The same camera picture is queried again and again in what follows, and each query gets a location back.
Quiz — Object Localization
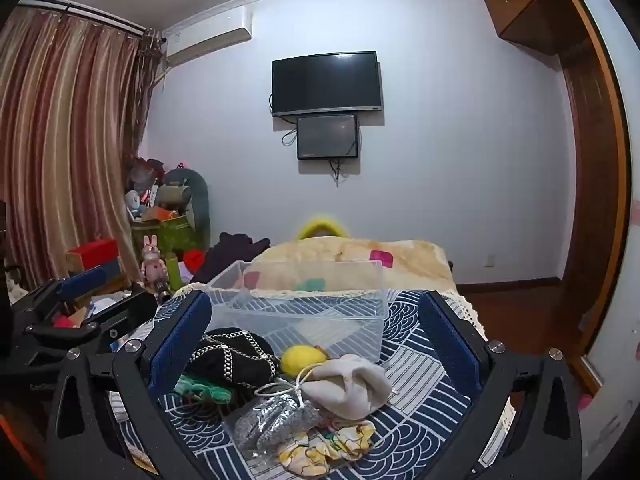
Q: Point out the black studded fabric bag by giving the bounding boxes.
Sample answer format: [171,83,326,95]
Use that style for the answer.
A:
[182,327,281,391]

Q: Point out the dark cloth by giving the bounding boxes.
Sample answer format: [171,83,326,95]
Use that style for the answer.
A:
[191,232,272,284]

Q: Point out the striped brown curtain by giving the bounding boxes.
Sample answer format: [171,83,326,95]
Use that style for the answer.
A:
[0,2,167,292]

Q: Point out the yellow plush item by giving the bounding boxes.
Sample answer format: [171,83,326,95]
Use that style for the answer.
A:
[298,215,350,240]

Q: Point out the pile of toys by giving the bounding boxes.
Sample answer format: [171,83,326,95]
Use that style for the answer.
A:
[124,156,167,222]

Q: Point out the clear plastic storage box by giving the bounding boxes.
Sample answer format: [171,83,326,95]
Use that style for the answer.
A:
[202,259,391,364]

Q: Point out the green paper bag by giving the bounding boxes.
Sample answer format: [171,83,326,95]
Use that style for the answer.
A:
[131,214,197,257]

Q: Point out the wall-mounted black television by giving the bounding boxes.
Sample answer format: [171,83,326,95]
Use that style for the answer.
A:
[271,51,385,118]

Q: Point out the beige fleece blanket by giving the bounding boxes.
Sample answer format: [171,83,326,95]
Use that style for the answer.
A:
[250,235,454,295]

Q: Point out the curtain rail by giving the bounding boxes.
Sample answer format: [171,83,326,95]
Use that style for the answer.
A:
[20,0,147,37]

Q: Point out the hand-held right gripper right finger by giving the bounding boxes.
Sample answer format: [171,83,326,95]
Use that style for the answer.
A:
[419,291,584,480]

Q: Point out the pink rabbit toy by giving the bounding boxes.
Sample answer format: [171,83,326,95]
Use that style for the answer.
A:
[141,234,167,289]

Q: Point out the red knit item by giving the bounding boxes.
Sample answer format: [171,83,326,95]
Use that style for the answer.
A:
[182,249,207,274]

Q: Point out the red box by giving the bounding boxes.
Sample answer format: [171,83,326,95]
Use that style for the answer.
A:
[65,238,120,272]

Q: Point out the yellow printed scrunchie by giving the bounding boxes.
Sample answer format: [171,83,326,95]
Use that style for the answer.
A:
[277,420,377,476]

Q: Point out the white air conditioner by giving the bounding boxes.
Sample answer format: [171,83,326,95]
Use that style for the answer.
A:
[164,7,253,67]

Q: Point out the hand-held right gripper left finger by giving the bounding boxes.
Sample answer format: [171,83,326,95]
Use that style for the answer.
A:
[46,290,214,480]

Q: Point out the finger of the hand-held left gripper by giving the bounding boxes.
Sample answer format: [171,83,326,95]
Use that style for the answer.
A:
[25,291,160,362]
[10,266,109,322]

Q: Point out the small black monitor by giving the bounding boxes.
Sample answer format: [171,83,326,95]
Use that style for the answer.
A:
[296,114,360,161]

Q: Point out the white sliding door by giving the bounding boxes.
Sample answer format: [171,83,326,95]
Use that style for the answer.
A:
[570,0,640,466]

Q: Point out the beige drawstring pouch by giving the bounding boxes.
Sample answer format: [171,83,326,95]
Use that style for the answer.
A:
[254,354,394,421]

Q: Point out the wooden wardrobe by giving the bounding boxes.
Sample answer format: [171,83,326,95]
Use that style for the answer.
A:
[482,0,632,397]

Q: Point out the yellow felt ball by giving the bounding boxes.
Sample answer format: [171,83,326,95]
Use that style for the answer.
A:
[280,345,329,379]

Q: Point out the grey knit item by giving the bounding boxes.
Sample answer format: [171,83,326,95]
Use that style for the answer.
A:
[222,393,322,459]

